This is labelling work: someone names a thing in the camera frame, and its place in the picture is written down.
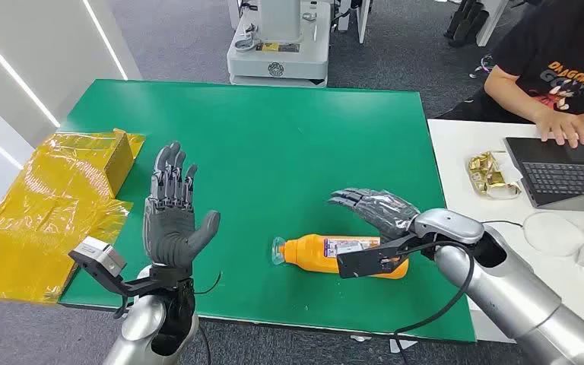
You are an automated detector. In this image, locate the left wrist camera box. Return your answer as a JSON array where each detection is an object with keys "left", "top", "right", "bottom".
[{"left": 68, "top": 236, "right": 154, "bottom": 319}]

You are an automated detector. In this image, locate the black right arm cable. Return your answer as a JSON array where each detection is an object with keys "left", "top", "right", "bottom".
[{"left": 392, "top": 240, "right": 476, "bottom": 365}]

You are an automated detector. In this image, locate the crumpled gold foil wrapper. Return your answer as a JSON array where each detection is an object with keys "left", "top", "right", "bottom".
[{"left": 466, "top": 150, "right": 523, "bottom": 201}]

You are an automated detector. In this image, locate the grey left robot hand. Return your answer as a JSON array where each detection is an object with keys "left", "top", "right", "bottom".
[{"left": 142, "top": 141, "right": 221, "bottom": 269}]

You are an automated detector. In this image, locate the black folded stand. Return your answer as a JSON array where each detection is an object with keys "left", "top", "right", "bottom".
[{"left": 443, "top": 0, "right": 490, "bottom": 49}]

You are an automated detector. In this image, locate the white desk panel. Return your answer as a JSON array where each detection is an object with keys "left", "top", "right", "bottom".
[{"left": 354, "top": 0, "right": 372, "bottom": 45}]

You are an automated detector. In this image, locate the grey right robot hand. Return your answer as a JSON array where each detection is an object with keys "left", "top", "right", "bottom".
[{"left": 328, "top": 187, "right": 422, "bottom": 244}]

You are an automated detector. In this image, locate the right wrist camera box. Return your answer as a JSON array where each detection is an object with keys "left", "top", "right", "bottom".
[{"left": 336, "top": 235, "right": 427, "bottom": 280}]

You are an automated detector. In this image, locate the orange bottle with clear cap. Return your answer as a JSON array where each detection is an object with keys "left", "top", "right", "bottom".
[{"left": 271, "top": 233, "right": 410, "bottom": 281}]

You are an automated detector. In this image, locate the dark grey laptop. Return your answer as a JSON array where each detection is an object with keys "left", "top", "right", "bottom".
[{"left": 503, "top": 136, "right": 584, "bottom": 214}]

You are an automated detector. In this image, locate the person's right hand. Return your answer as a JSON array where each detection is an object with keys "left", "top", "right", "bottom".
[{"left": 532, "top": 107, "right": 584, "bottom": 150}]

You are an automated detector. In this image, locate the multicolour cable bundle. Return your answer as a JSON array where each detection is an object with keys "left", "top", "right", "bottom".
[{"left": 468, "top": 53, "right": 496, "bottom": 80}]

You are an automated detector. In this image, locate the person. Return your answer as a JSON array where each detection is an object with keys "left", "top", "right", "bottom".
[{"left": 438, "top": 0, "right": 584, "bottom": 150}]

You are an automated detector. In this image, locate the yellow plastic wrapped box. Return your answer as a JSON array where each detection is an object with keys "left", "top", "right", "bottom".
[{"left": 0, "top": 128, "right": 146, "bottom": 305}]

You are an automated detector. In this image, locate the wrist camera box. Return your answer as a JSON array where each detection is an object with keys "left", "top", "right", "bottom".
[
  {"left": 336, "top": 235, "right": 427, "bottom": 280},
  {"left": 68, "top": 236, "right": 154, "bottom": 319}
]

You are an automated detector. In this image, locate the thin black left wrist cable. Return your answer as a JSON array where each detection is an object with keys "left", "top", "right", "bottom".
[{"left": 193, "top": 271, "right": 223, "bottom": 297}]

